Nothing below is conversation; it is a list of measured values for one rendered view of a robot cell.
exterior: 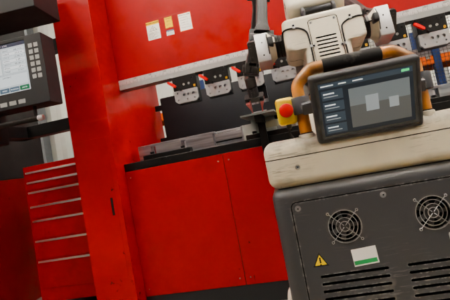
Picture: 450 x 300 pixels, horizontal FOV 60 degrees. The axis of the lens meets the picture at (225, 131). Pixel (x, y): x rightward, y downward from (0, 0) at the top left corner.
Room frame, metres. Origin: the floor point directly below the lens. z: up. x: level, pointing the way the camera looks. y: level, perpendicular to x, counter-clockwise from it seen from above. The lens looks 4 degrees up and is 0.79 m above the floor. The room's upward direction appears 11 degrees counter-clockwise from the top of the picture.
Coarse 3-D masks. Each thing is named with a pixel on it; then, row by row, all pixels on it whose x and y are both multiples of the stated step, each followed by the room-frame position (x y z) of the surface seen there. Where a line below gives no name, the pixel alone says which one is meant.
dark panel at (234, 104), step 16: (272, 80) 2.74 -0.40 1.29; (208, 96) 2.84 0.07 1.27; (224, 96) 2.82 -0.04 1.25; (240, 96) 2.79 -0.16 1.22; (272, 96) 2.75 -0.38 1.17; (288, 96) 2.72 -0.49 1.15; (176, 112) 2.90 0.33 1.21; (192, 112) 2.87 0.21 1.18; (208, 112) 2.84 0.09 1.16; (224, 112) 2.82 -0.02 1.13; (240, 112) 2.80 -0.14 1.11; (176, 128) 2.90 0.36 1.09; (192, 128) 2.87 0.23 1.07; (208, 128) 2.85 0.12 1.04; (224, 128) 2.82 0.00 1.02
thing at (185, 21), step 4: (188, 12) 2.29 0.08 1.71; (180, 16) 2.30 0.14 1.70; (184, 16) 2.30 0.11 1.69; (188, 16) 2.29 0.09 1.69; (180, 20) 2.30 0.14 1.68; (184, 20) 2.30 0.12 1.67; (188, 20) 2.29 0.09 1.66; (180, 24) 2.30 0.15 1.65; (184, 24) 2.30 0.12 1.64; (188, 24) 2.29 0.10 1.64; (192, 24) 2.29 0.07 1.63; (180, 28) 2.30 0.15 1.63; (184, 28) 2.30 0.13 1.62; (188, 28) 2.29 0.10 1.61; (192, 28) 2.29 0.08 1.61
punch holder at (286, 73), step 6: (276, 60) 2.19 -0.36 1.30; (282, 60) 2.19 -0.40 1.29; (276, 66) 2.20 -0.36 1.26; (282, 66) 2.19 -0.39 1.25; (288, 66) 2.18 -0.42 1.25; (294, 66) 2.17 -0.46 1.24; (276, 72) 2.19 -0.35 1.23; (282, 72) 2.20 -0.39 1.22; (288, 72) 2.18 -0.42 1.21; (294, 72) 2.17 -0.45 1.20; (276, 78) 2.21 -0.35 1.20; (282, 78) 2.19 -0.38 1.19; (288, 78) 2.18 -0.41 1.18
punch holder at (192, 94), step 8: (176, 80) 2.32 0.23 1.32; (184, 80) 2.31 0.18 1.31; (192, 80) 2.30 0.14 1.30; (176, 88) 2.32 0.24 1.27; (184, 88) 2.31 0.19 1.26; (192, 88) 2.30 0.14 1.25; (176, 96) 2.32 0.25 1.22; (184, 96) 2.31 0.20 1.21; (192, 96) 2.30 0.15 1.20; (200, 96) 2.35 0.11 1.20; (184, 104) 2.39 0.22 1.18
